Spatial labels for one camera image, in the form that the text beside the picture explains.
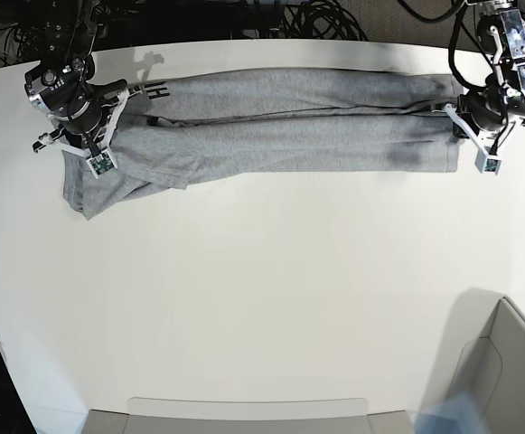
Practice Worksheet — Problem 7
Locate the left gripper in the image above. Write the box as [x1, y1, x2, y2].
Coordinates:
[431, 88, 522, 160]

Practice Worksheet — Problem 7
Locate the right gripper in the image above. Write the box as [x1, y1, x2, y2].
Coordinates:
[33, 80, 143, 168]

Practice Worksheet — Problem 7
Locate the grey T-shirt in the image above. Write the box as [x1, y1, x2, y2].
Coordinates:
[63, 69, 462, 218]

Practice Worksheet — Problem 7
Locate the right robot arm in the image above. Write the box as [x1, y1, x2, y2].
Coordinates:
[24, 1, 142, 178]

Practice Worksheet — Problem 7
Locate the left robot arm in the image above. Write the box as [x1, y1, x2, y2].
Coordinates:
[405, 1, 525, 175]

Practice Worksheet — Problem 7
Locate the white box at right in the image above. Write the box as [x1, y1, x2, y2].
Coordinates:
[445, 297, 525, 433]

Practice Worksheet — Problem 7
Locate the blue blurred object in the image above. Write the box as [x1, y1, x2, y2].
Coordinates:
[411, 392, 484, 434]

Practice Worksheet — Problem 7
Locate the grey chair at bottom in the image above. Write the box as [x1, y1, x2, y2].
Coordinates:
[82, 397, 415, 433]

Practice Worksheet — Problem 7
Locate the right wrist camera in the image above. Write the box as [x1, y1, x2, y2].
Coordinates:
[86, 148, 117, 179]

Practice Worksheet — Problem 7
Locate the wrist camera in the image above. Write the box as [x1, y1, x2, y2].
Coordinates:
[475, 153, 502, 175]
[86, 148, 117, 179]

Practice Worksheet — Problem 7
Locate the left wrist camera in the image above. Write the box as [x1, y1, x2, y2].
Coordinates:
[475, 153, 502, 175]

